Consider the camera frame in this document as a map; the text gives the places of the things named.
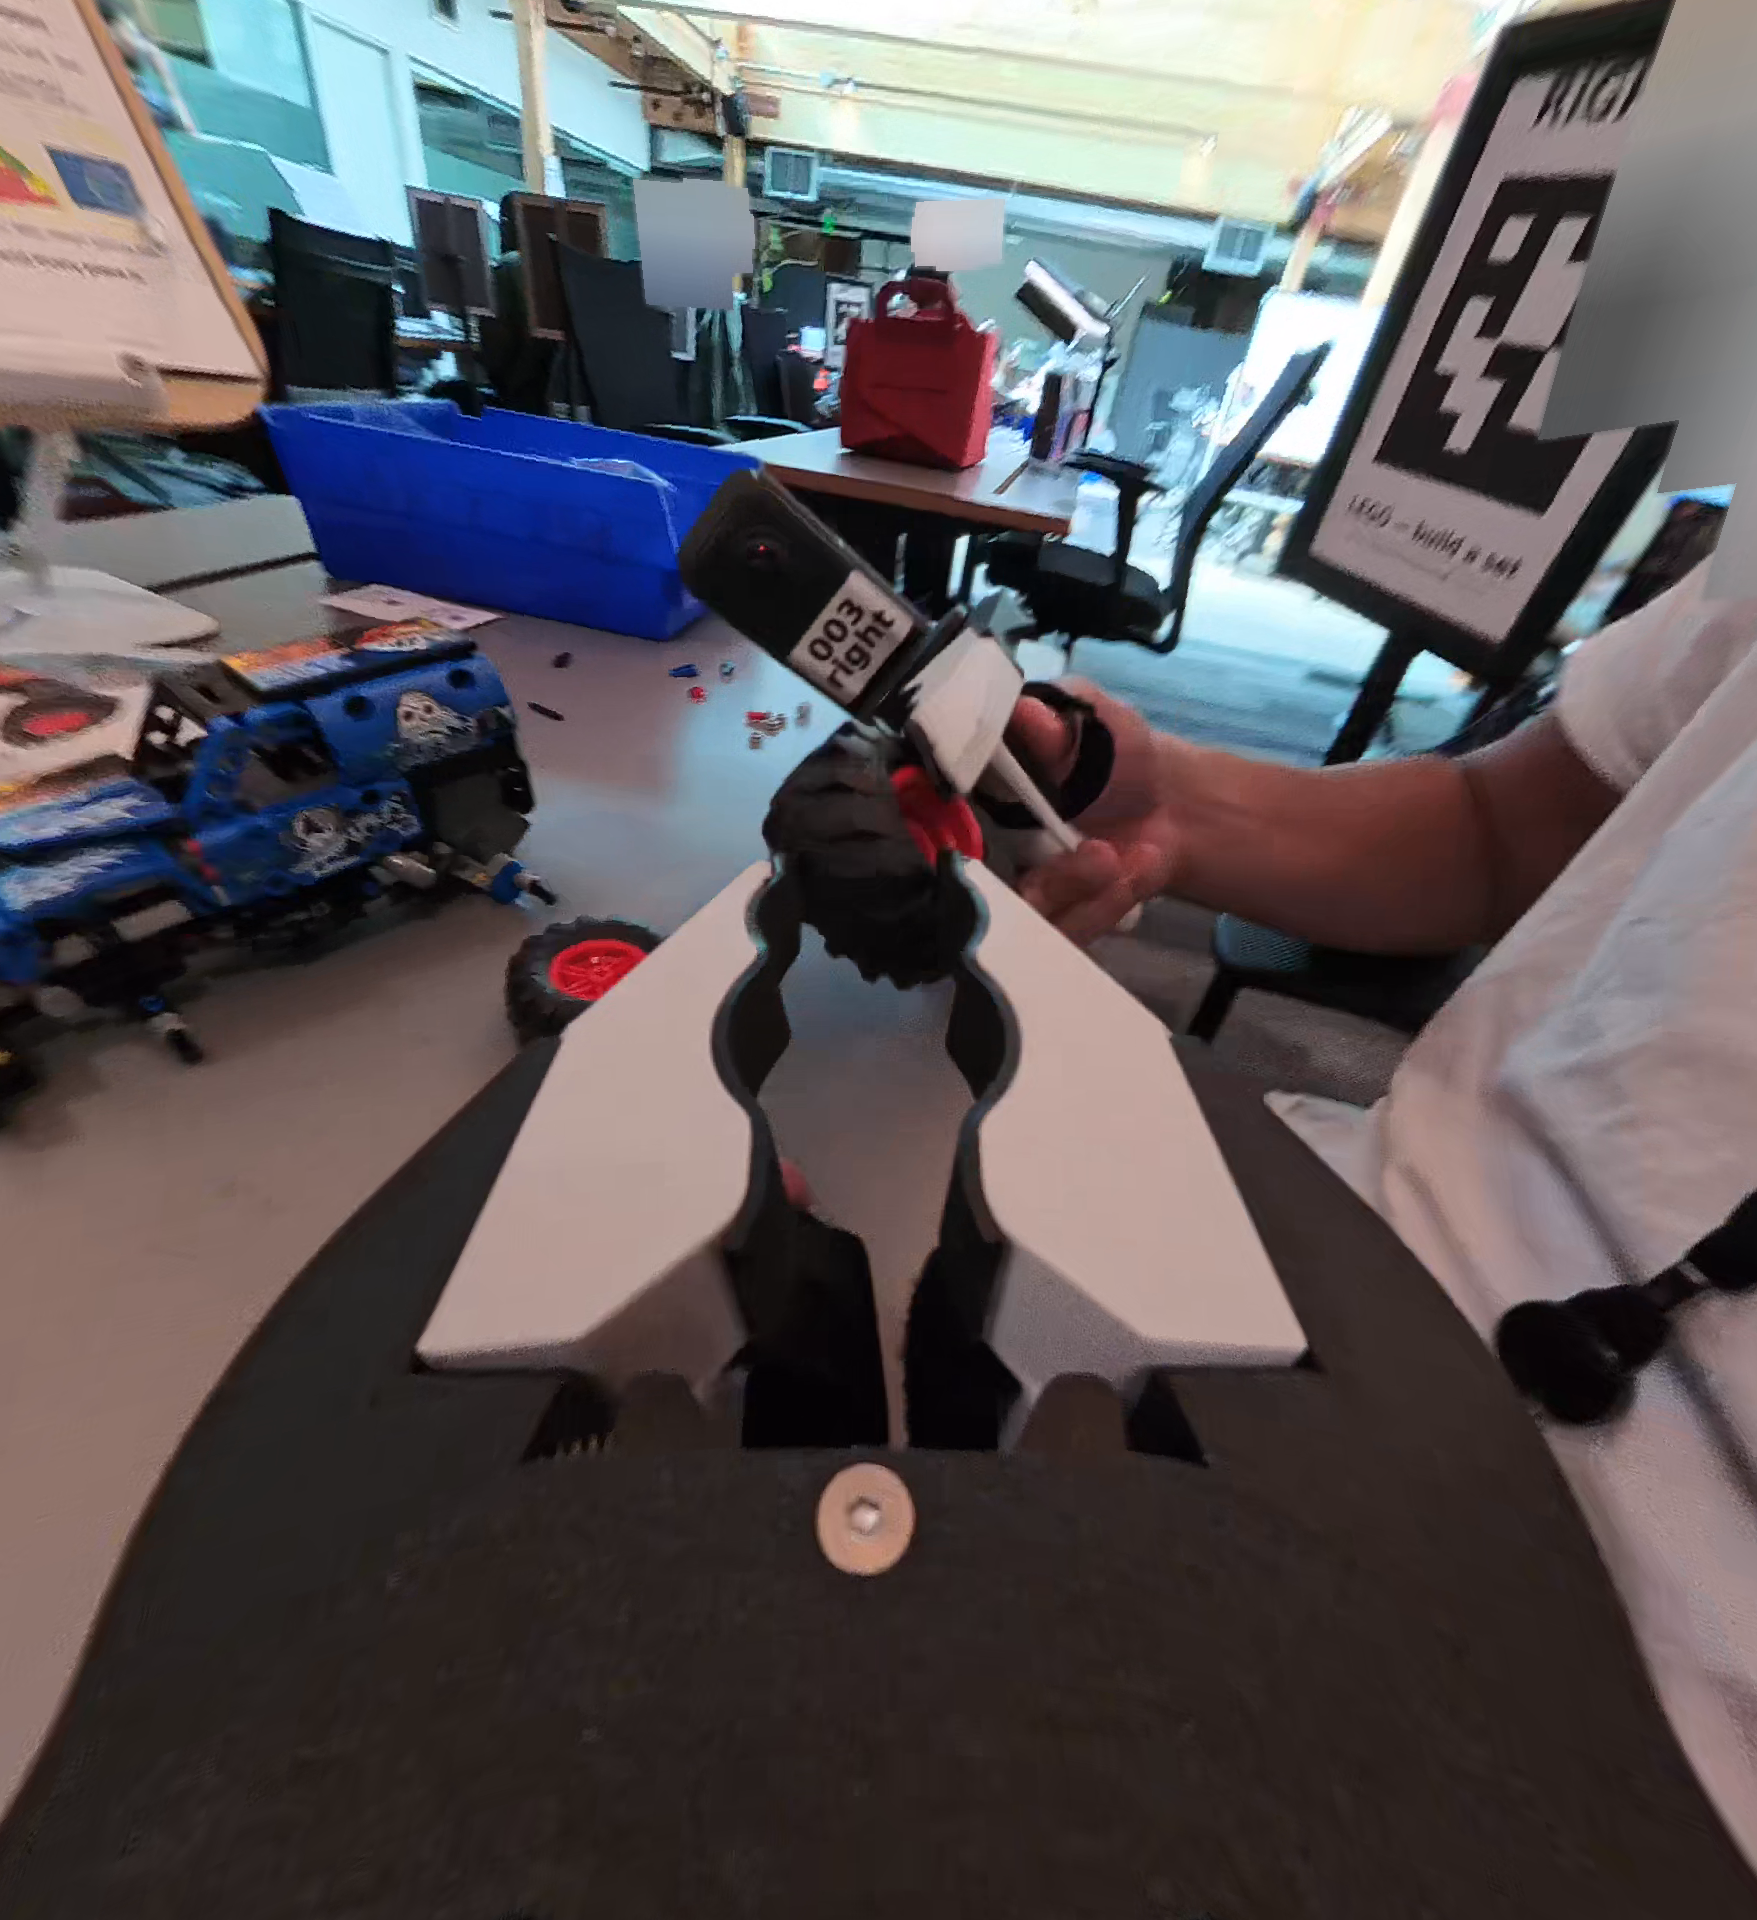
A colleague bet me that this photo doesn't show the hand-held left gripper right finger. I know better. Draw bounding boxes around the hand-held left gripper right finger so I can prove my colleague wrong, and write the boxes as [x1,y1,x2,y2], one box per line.
[941,861,1309,1441]

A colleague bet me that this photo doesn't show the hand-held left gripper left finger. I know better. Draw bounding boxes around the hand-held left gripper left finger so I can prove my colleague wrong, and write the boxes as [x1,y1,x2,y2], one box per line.
[414,861,804,1411]

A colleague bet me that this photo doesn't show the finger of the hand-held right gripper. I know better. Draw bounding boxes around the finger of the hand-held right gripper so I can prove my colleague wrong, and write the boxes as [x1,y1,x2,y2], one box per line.
[905,641,1030,797]

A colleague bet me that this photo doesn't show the black rubber toy tire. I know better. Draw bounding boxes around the black rubber toy tire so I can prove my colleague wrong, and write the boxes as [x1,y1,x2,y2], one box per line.
[762,726,988,989]

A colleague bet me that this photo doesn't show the person's right forearm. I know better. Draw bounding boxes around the person's right forearm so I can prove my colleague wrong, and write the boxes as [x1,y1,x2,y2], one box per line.
[1209,712,1615,954]

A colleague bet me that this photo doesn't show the person's right hand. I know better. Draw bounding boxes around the person's right hand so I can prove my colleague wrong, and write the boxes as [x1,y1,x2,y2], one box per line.
[1005,682,1229,947]

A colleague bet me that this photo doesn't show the scattered small brick pieces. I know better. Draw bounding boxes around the scattered small brick pieces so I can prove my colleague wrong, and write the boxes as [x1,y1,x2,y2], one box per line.
[524,647,819,748]

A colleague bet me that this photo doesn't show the black office chair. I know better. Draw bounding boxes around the black office chair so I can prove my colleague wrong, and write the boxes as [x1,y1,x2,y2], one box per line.
[974,343,1334,658]

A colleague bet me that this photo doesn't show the black toy wheel red rim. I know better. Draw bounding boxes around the black toy wheel red rim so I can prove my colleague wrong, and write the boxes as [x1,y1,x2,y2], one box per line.
[502,917,666,1046]

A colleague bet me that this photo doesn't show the red bag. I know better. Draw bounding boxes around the red bag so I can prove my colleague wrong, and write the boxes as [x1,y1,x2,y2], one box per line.
[837,274,1001,472]

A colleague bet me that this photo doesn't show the blue plastic bin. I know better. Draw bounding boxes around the blue plastic bin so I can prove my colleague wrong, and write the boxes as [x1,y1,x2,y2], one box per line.
[253,398,761,643]

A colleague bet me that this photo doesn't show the small white paper card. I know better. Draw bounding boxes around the small white paper card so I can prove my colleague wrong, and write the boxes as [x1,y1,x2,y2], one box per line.
[320,583,505,632]

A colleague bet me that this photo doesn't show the black foam microphone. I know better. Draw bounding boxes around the black foam microphone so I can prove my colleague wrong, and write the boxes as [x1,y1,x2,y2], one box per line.
[1496,1278,1674,1428]

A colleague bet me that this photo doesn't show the black framed marker sign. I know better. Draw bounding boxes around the black framed marker sign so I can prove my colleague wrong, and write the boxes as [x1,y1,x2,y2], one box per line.
[1274,0,1682,767]

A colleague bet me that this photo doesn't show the blue toy brick truck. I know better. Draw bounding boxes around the blue toy brick truck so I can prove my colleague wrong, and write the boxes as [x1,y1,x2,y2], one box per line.
[0,622,557,1140]

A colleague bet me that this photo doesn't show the black chair back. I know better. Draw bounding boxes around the black chair back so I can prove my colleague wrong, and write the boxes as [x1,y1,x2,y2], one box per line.
[266,207,404,404]

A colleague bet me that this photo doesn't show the instruction board on white stand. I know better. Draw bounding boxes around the instruction board on white stand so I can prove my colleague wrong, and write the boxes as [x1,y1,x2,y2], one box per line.
[0,0,272,653]

